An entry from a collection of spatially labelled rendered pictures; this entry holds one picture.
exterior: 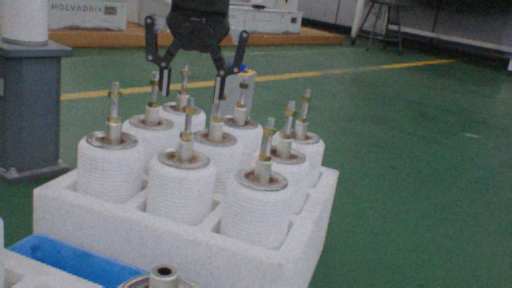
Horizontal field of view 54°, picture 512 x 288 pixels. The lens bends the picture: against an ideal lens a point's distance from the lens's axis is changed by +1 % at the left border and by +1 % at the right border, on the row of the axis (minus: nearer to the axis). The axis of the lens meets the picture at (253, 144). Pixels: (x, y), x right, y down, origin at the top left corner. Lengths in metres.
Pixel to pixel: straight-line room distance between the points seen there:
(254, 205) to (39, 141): 0.69
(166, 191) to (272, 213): 0.15
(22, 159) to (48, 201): 0.46
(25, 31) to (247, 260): 0.74
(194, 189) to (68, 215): 0.19
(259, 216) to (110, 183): 0.23
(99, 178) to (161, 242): 0.13
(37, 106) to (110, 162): 0.50
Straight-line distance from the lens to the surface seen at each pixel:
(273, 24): 4.21
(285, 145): 0.78
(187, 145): 0.71
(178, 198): 0.70
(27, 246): 0.79
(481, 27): 5.70
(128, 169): 0.75
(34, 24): 1.19
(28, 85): 1.19
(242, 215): 0.67
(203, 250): 0.68
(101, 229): 0.74
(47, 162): 1.27
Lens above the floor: 0.52
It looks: 19 degrees down
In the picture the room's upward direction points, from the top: 9 degrees clockwise
